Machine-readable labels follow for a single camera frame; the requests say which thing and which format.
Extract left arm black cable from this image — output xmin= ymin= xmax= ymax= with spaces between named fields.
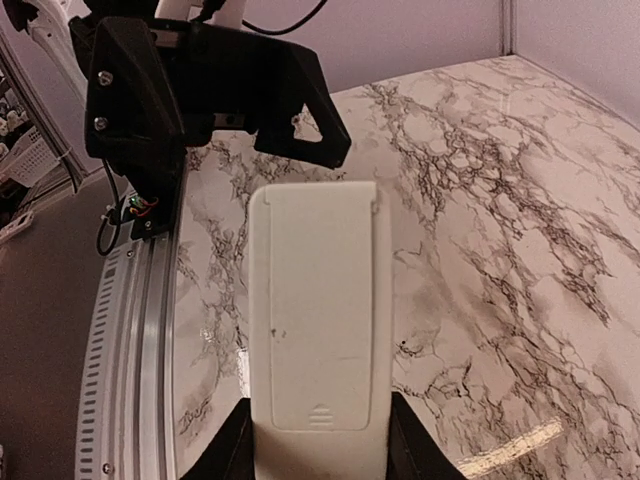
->
xmin=189 ymin=0 xmax=331 ymax=36

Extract front aluminium rail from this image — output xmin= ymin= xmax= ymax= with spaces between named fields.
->
xmin=73 ymin=219 xmax=180 ymax=479

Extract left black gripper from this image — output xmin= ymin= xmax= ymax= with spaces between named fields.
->
xmin=84 ymin=17 xmax=350 ymax=205

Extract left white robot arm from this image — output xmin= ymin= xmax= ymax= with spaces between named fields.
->
xmin=4 ymin=1 xmax=351 ymax=218

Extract white remote control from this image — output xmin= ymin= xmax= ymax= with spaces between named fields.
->
xmin=248 ymin=181 xmax=393 ymax=479

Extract white storage basket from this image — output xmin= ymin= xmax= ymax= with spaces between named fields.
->
xmin=1 ymin=126 xmax=59 ymax=188

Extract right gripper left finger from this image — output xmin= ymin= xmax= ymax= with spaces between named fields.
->
xmin=180 ymin=398 xmax=255 ymax=480

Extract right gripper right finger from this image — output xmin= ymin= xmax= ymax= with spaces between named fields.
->
xmin=387 ymin=392 xmax=466 ymax=480

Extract left aluminium frame post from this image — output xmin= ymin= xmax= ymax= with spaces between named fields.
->
xmin=499 ymin=0 xmax=516 ymax=56

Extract white battery cover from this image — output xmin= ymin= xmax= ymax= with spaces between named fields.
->
xmin=262 ymin=182 xmax=377 ymax=431

